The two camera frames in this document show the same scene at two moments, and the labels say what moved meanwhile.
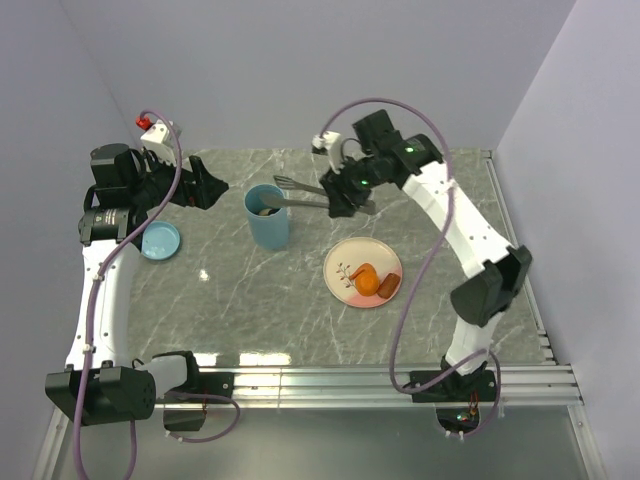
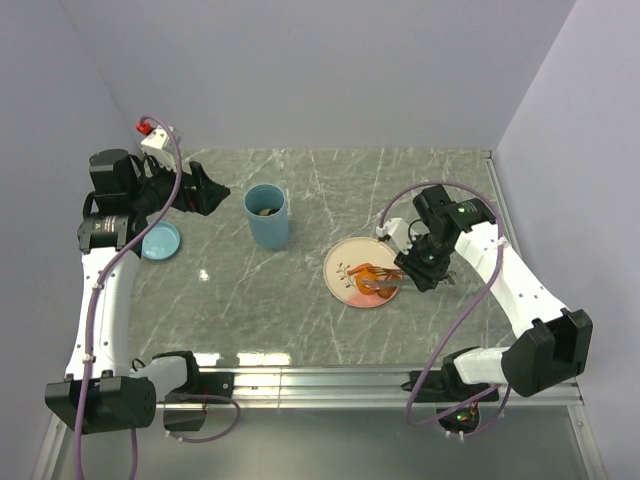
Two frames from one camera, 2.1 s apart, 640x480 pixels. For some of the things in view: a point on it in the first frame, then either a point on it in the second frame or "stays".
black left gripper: [205, 193] stays
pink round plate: [347, 257] stays
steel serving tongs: [276, 200] to [384, 278]
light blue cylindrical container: [269, 228] stays
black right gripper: [339, 192] to [424, 277]
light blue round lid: [160, 240] stays
